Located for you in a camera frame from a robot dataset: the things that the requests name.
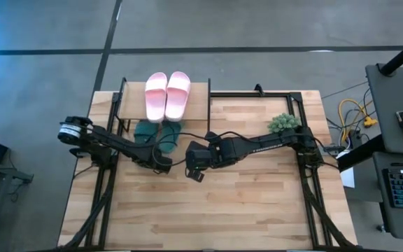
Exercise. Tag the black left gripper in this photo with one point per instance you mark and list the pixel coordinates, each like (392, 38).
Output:
(154, 159)

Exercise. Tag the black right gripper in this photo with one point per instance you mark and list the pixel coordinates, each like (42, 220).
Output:
(212, 154)

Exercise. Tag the dark green rubber slide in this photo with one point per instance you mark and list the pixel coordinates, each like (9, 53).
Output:
(169, 134)
(146, 131)

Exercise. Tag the pink rubber slide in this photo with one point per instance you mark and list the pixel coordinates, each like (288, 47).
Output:
(156, 98)
(177, 96)

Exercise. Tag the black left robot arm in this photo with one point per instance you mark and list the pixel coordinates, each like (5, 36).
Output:
(96, 138)

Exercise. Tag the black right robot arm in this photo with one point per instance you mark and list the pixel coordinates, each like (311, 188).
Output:
(275, 141)

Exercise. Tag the green potted plant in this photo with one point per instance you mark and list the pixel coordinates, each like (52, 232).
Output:
(283, 122)

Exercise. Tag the grey metal stand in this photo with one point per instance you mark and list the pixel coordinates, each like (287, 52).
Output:
(2, 182)

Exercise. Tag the white paper sheet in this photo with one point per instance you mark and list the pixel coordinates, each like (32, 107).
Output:
(348, 175)

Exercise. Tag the grey keyboard desk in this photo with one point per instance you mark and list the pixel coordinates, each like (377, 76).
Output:
(390, 217)

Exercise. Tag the grey side desk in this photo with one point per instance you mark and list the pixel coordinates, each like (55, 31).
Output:
(390, 105)

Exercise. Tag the black stand pole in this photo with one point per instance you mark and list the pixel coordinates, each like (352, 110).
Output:
(402, 54)

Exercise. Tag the wooden shelf with black frame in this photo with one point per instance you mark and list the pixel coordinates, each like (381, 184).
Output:
(135, 105)

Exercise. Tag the black table frame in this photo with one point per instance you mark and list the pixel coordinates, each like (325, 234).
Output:
(100, 196)

